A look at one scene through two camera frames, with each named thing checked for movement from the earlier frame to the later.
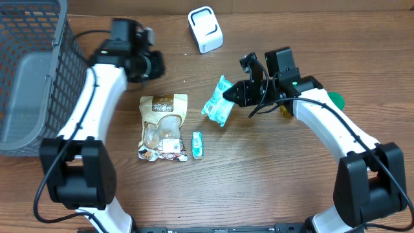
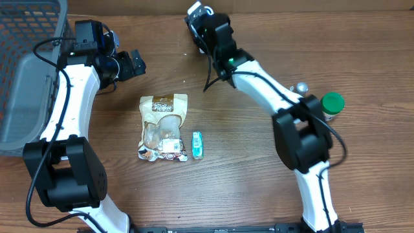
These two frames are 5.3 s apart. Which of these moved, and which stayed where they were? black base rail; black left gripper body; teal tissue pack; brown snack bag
Moved: black left gripper body
Stayed: brown snack bag; teal tissue pack; black base rail
